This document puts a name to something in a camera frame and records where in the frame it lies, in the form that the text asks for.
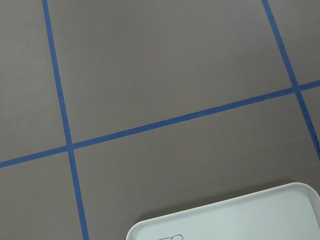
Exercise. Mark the cream plastic tray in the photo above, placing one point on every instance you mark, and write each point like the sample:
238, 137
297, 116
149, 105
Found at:
286, 212

